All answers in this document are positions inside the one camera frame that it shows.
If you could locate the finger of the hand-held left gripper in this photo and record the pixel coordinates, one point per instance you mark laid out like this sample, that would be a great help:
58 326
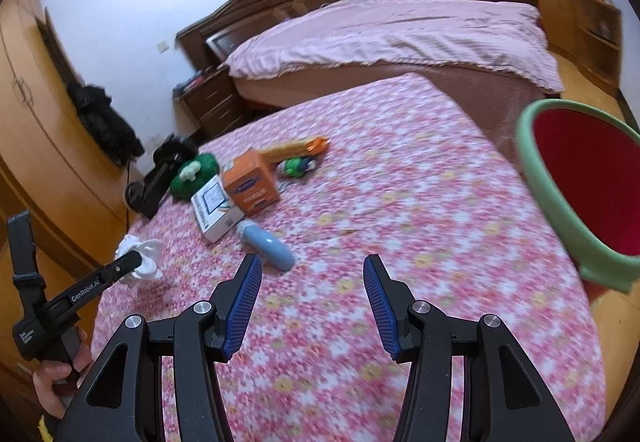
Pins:
125 264

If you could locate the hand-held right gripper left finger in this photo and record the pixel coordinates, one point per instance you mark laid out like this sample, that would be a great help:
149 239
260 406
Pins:
242 302

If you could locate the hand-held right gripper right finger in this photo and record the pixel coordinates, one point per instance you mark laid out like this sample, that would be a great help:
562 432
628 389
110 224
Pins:
382 302

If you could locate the white foam net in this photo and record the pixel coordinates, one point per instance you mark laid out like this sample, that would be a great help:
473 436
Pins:
150 252

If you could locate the light blue bottle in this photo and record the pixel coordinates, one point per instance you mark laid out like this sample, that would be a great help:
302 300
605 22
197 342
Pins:
267 244

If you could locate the red bin with green rim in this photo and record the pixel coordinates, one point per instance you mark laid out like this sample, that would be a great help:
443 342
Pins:
585 171

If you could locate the person's left hand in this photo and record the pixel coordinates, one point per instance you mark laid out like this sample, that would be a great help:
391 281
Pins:
47 389

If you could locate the white printed box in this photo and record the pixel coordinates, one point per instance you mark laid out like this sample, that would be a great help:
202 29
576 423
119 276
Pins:
215 212

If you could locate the black device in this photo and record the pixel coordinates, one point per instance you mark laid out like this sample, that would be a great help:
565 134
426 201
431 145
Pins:
165 166

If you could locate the pink floral tablecloth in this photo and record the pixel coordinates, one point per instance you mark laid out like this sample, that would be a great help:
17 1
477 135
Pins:
400 197

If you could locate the orange box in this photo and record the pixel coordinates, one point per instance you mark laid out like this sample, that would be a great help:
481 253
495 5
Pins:
250 187

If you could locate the green round toy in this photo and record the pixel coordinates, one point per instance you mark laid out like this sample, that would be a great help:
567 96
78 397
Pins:
205 166

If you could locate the black coat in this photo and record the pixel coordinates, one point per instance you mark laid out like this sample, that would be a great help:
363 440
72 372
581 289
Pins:
105 121

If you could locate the small green blue toy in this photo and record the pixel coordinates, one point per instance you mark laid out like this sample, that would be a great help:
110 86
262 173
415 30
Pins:
295 166

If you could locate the orange snack packet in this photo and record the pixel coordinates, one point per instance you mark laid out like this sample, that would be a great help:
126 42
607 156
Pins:
300 145

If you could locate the light wooden wardrobe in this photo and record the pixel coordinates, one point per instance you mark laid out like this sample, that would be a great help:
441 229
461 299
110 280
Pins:
30 121

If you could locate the dark wooden nightstand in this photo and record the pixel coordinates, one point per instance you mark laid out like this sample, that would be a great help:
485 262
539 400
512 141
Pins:
210 101

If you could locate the small stack of books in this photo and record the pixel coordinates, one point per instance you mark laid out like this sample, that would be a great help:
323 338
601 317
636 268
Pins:
190 82

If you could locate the pink bedspread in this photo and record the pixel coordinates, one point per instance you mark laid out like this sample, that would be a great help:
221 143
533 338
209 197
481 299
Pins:
400 31

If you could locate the white wall socket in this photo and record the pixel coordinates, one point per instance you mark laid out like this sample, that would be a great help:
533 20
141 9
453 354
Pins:
162 45

